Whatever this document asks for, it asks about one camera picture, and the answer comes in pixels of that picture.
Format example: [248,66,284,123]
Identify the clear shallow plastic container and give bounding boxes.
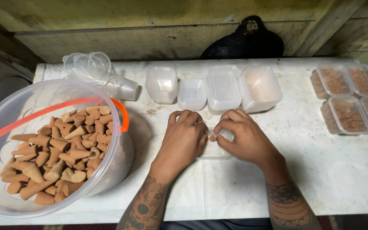
[196,127,234,160]

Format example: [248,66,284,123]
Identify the person's dark trousers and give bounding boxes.
[159,218,275,230]

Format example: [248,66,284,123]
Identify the stack of clear rectangular tubs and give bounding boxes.
[240,65,283,114]

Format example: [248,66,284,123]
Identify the stack of clear square tubs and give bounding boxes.
[145,66,178,105]

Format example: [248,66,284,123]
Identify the stack of clear rectangular lids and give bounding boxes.
[206,65,244,116]

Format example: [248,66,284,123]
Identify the nested clear plastic cups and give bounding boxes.
[103,76,139,101]

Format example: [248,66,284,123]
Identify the black iron pan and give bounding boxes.
[199,15,285,60]

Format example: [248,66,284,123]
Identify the person's right hand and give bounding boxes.
[213,108,284,167]

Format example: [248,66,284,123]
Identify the clear round plastic lids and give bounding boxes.
[62,51,112,81]

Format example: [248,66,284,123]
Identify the small clear square tub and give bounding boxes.
[177,78,208,112]

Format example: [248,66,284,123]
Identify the person's left hand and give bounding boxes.
[151,109,209,180]

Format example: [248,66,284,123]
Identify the pile of brown cones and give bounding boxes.
[0,105,114,206]

